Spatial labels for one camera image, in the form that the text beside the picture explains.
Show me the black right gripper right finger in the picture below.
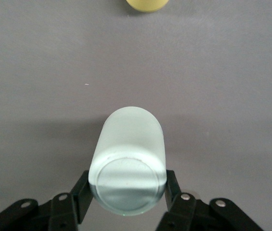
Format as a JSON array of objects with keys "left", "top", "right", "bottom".
[{"left": 155, "top": 169, "right": 265, "bottom": 231}]

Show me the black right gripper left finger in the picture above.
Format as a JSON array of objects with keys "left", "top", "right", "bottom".
[{"left": 0, "top": 169, "right": 96, "bottom": 231}]

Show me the pale green plastic cup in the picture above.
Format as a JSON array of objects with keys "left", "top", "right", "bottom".
[{"left": 87, "top": 106, "right": 167, "bottom": 216}]

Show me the yellow plastic cup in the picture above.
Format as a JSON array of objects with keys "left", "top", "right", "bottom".
[{"left": 125, "top": 0, "right": 170, "bottom": 13}]

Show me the dark grey table mat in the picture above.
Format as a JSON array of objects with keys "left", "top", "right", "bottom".
[{"left": 0, "top": 0, "right": 272, "bottom": 231}]

